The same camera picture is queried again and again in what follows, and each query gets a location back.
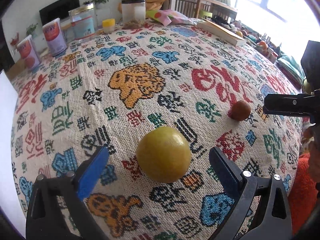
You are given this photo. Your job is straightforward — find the pink white can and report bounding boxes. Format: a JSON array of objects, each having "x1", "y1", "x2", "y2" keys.
[
  {"x1": 17, "y1": 35, "x2": 40, "y2": 69},
  {"x1": 42, "y1": 18, "x2": 67, "y2": 56}
]

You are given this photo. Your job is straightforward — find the small yellow-green fruit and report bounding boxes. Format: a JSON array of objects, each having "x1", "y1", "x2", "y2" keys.
[{"x1": 136, "y1": 126, "x2": 191, "y2": 184}]

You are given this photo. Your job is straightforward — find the clear jar gold lid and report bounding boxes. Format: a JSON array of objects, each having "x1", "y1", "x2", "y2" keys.
[{"x1": 68, "y1": 3, "x2": 98, "y2": 41}]

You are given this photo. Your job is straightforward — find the folded teal cloth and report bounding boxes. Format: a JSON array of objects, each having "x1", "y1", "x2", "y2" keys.
[{"x1": 275, "y1": 55, "x2": 305, "y2": 87}]

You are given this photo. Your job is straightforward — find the pile of walnuts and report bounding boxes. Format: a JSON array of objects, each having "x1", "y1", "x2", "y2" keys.
[{"x1": 123, "y1": 20, "x2": 145, "y2": 29}]

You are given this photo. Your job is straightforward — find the fruit basket on side table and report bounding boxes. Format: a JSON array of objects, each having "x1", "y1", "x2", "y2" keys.
[{"x1": 235, "y1": 30, "x2": 268, "y2": 52}]

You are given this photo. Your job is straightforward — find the red fuzzy sleeve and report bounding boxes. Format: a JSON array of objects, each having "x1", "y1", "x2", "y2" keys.
[{"x1": 288, "y1": 153, "x2": 317, "y2": 235}]

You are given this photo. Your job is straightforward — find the black television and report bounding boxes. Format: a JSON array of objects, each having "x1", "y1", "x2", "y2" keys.
[{"x1": 39, "y1": 0, "x2": 80, "y2": 25}]

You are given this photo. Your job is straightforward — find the pink white can right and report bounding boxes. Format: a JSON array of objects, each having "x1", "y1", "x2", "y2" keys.
[{"x1": 42, "y1": 18, "x2": 67, "y2": 56}]

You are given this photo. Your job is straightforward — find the pink white can left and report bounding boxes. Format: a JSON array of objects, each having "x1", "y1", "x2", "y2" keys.
[{"x1": 17, "y1": 35, "x2": 40, "y2": 69}]

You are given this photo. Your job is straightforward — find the patterned woven table cloth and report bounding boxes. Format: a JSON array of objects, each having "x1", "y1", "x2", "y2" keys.
[{"x1": 11, "y1": 22, "x2": 302, "y2": 239}]

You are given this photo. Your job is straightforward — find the orange cover book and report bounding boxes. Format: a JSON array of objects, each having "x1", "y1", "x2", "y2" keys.
[{"x1": 197, "y1": 21, "x2": 246, "y2": 47}]

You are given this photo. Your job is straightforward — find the small dark red fruit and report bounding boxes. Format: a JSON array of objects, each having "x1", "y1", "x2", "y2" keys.
[{"x1": 229, "y1": 100, "x2": 251, "y2": 121}]

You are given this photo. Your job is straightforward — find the clear jar black lid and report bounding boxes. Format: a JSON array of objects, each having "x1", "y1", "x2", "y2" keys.
[{"x1": 121, "y1": 0, "x2": 146, "y2": 23}]

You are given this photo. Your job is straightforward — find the pink snack bag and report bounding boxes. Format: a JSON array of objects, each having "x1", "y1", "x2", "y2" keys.
[{"x1": 146, "y1": 10, "x2": 194, "y2": 27}]

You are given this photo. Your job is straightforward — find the small yellow cup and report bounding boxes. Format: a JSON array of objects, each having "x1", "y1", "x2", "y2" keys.
[{"x1": 102, "y1": 18, "x2": 116, "y2": 34}]

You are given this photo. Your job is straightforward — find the white cardboard box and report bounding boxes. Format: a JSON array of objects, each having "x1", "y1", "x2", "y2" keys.
[{"x1": 1, "y1": 71, "x2": 26, "y2": 239}]

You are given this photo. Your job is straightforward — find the wooden slat bench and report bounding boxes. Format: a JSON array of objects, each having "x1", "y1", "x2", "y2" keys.
[{"x1": 169, "y1": 0, "x2": 238, "y2": 23}]

